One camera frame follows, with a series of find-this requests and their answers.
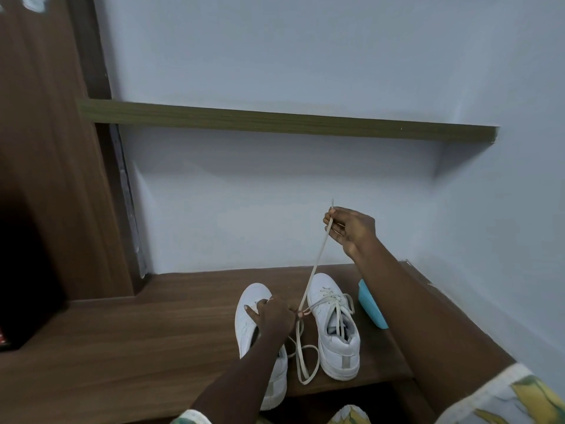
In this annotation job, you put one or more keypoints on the person's left forearm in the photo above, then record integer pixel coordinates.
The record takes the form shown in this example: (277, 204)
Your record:
(238, 379)

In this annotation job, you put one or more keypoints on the blue plastic basket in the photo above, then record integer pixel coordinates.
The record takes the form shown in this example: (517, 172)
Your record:
(373, 306)

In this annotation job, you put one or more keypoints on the person's right forearm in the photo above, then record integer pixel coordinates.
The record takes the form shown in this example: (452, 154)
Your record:
(432, 317)

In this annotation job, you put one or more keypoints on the person's right hand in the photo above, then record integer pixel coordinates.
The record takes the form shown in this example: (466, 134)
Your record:
(355, 231)

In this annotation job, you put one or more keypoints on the person's left hand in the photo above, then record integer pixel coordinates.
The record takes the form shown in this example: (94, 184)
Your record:
(276, 317)

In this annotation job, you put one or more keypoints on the cream shoelace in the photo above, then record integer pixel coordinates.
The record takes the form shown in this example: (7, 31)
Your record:
(313, 273)
(335, 304)

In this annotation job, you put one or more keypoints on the white sneaker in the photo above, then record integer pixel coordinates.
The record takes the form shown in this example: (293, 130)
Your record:
(340, 362)
(249, 300)

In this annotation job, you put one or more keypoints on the wooden wall shelf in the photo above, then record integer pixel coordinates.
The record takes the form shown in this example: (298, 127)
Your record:
(287, 123)

